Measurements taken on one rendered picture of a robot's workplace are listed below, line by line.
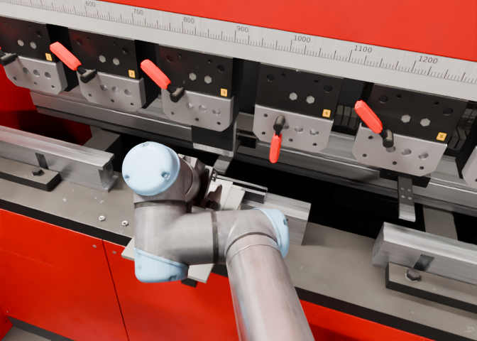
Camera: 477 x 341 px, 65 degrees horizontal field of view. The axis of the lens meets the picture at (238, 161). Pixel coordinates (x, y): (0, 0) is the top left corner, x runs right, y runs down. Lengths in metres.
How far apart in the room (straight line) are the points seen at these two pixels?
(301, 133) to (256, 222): 0.26
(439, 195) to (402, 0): 0.66
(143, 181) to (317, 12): 0.38
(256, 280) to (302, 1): 0.43
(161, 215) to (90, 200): 0.59
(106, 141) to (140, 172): 0.78
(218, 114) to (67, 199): 0.53
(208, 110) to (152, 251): 0.35
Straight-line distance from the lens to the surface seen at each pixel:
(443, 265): 0.98
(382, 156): 0.75
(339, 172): 1.12
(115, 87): 0.87
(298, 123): 0.73
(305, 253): 0.96
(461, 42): 0.67
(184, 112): 0.79
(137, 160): 0.53
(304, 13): 0.65
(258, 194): 0.90
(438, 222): 1.17
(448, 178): 1.16
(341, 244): 1.01
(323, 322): 1.00
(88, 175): 1.11
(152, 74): 0.74
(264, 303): 0.41
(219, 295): 1.02
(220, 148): 0.85
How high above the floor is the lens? 1.62
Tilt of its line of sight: 39 degrees down
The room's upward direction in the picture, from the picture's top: 4 degrees clockwise
